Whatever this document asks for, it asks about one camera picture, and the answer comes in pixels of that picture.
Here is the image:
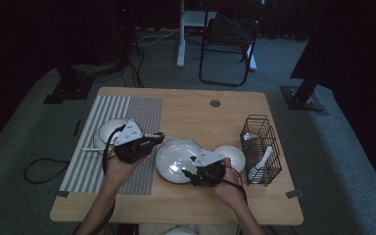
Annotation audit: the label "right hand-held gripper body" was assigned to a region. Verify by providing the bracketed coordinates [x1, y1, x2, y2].
[190, 149, 228, 188]

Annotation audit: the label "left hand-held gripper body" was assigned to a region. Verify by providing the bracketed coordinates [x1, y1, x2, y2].
[114, 119, 146, 165]

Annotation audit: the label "white plate black rim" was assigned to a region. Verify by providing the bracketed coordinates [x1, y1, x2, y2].
[93, 117, 143, 155]
[155, 138, 207, 184]

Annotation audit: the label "white bowl black rim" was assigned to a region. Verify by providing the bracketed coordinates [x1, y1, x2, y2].
[98, 118, 128, 146]
[212, 145, 247, 174]

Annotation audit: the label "black wire basket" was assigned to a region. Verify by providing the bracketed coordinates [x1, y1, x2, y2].
[240, 114, 283, 188]

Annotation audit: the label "person's left hand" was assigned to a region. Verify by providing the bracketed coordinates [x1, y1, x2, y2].
[104, 153, 141, 194]

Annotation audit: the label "person's right hand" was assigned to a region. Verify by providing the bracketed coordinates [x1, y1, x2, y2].
[213, 157, 244, 209]

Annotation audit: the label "white ceramic spoon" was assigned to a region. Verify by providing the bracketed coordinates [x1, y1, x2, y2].
[248, 145, 274, 184]

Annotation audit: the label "person's white shirt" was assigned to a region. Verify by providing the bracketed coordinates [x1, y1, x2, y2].
[161, 226, 199, 235]

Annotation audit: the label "grey striped woven placemat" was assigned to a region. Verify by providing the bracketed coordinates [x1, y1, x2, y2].
[59, 94, 164, 196]

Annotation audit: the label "small black strip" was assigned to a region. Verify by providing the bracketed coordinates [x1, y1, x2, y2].
[72, 119, 82, 137]

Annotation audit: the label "person's beige trousers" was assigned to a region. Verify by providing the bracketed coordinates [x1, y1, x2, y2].
[136, 223, 241, 235]

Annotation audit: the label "black folding chair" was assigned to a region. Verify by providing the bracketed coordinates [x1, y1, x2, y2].
[198, 0, 266, 88]

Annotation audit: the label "grey tape piece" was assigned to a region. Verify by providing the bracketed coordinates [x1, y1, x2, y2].
[285, 189, 306, 200]
[48, 190, 71, 199]

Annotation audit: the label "black flat stand base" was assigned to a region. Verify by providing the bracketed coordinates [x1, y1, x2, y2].
[43, 63, 96, 105]

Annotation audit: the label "dark equipment rack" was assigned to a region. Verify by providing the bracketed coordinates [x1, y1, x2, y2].
[77, 0, 138, 67]

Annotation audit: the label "black slanted stand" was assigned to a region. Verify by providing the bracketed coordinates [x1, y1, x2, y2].
[280, 0, 334, 116]

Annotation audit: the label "dark bag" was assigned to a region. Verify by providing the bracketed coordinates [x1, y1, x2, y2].
[209, 13, 259, 45]

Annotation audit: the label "dark curtain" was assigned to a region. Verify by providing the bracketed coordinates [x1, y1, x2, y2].
[260, 0, 311, 40]

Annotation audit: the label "left hand-held gripper black cable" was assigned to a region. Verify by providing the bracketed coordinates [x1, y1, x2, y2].
[91, 125, 126, 235]

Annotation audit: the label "hand-held gripper black cable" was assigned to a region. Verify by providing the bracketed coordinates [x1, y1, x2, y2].
[91, 125, 126, 235]
[224, 164, 249, 205]

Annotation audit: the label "right hand-held gripper black cable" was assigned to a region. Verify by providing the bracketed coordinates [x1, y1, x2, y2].
[224, 164, 249, 205]

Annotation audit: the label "black floor cables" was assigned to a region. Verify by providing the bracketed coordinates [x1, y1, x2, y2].
[120, 45, 146, 89]

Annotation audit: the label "white desk frame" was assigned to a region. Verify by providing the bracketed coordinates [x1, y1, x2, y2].
[175, 0, 259, 71]

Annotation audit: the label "round grey pedestal base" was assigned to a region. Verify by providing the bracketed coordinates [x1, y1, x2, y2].
[70, 60, 128, 76]

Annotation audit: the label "white floor cable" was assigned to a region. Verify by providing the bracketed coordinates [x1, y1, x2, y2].
[136, 28, 181, 46]

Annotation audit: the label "black looped floor cable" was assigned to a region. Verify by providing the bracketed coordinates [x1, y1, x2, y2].
[23, 158, 71, 184]

